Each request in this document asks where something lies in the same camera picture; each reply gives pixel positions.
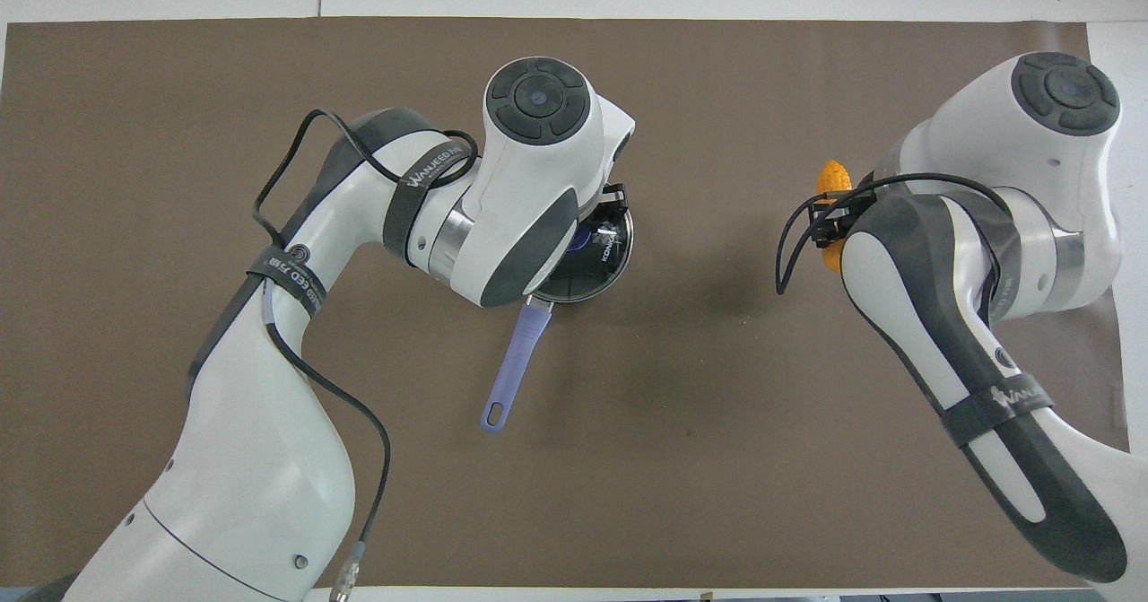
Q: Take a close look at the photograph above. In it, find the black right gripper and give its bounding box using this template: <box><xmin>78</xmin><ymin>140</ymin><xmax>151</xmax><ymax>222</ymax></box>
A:
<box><xmin>810</xmin><ymin>191</ymin><xmax>866</xmax><ymax>249</ymax></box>

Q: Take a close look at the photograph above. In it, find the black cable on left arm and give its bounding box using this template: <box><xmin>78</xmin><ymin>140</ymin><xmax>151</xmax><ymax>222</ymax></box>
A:
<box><xmin>251</xmin><ymin>109</ymin><xmax>482</xmax><ymax>602</ymax></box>

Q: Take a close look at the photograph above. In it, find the glass lid with blue knob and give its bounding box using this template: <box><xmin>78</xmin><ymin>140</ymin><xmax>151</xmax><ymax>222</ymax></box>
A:
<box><xmin>538</xmin><ymin>209</ymin><xmax>635</xmax><ymax>303</ymax></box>

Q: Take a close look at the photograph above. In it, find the yellow corn cob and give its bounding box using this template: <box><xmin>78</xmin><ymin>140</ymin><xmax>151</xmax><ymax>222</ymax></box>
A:
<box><xmin>819</xmin><ymin>160</ymin><xmax>855</xmax><ymax>274</ymax></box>

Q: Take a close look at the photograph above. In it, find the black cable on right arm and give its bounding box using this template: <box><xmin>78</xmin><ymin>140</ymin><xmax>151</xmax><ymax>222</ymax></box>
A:
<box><xmin>775</xmin><ymin>174</ymin><xmax>1016</xmax><ymax>316</ymax></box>

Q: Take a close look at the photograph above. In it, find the dark blue pot with handle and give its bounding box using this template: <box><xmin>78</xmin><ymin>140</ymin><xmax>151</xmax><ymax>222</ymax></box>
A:
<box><xmin>480</xmin><ymin>207</ymin><xmax>636</xmax><ymax>434</ymax></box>

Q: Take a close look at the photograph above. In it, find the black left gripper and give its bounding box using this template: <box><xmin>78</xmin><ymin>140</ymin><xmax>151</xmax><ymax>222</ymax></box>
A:
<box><xmin>594</xmin><ymin>184</ymin><xmax>628</xmax><ymax>240</ymax></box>

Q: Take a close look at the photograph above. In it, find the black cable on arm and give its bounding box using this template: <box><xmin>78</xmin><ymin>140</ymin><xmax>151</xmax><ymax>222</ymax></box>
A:
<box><xmin>251</xmin><ymin>109</ymin><xmax>482</xmax><ymax>602</ymax></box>
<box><xmin>775</xmin><ymin>174</ymin><xmax>1016</xmax><ymax>316</ymax></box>

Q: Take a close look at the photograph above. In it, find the brown table mat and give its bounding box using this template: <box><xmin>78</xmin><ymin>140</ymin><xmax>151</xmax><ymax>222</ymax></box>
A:
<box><xmin>0</xmin><ymin>17</ymin><xmax>1131</xmax><ymax>590</ymax></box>

